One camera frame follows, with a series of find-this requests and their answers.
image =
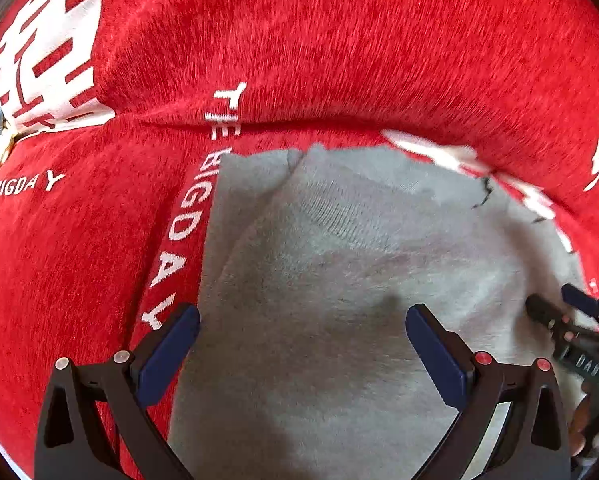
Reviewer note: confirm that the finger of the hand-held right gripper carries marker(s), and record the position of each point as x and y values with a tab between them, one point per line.
549	317
582	300

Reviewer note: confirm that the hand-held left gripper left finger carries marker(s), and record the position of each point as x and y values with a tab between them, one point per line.
172	355

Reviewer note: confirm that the grey knit sweater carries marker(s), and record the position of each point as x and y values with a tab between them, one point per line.
329	285

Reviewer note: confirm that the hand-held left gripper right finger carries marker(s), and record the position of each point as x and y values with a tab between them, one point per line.
434	355

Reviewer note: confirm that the person's right hand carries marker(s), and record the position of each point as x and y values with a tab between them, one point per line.
582	425

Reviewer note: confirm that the red printed blanket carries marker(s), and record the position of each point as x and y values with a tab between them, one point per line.
304	50

